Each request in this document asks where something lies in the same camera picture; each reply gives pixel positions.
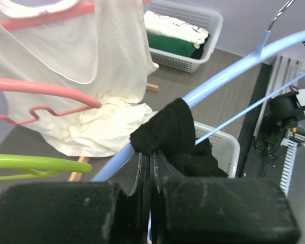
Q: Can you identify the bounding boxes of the folded white printed garment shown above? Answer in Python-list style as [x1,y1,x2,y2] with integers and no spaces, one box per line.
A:
[144,11,209,48]

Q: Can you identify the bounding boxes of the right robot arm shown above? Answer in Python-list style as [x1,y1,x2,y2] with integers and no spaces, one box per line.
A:
[260,88,305,134]

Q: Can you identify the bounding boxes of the white plastic laundry basket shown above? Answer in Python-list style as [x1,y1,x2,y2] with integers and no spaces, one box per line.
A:
[195,131,240,178]

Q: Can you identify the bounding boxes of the light blue hanger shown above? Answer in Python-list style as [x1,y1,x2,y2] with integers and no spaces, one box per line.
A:
[90,0,305,181]

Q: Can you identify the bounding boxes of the lime green hanger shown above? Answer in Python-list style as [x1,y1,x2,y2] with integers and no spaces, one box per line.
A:
[0,154,92,181]

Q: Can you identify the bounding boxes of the folded dark green garment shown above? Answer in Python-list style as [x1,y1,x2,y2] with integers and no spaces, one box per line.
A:
[147,32,208,59]

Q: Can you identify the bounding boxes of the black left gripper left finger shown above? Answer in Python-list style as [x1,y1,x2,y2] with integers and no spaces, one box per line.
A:
[0,151,151,244]

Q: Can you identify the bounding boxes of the white slotted cable duct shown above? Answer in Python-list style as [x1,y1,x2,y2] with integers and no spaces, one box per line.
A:
[280,138,298,197]

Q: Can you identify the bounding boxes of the pink hanger with striped top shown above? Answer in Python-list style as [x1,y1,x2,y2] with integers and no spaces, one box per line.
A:
[0,77,103,132]

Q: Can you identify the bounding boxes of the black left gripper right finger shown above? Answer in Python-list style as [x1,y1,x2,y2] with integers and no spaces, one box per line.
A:
[149,149,302,244]

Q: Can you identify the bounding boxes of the white tank top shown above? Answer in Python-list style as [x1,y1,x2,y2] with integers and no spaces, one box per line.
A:
[0,1,158,158]

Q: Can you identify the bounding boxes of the white basket with folded clothes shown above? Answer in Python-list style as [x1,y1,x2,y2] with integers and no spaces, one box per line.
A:
[144,1,223,73]

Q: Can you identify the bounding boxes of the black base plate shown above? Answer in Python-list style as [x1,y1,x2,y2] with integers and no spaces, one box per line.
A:
[235,63,292,180]

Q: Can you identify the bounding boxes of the pink hanger with white top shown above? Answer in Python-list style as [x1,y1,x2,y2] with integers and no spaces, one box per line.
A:
[0,2,95,32]

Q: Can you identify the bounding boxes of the black tank top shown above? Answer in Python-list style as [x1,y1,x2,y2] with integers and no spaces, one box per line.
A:
[129,98,229,178]

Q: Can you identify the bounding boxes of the wooden clothes rack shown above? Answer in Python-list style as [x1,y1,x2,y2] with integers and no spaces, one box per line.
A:
[67,82,160,182]

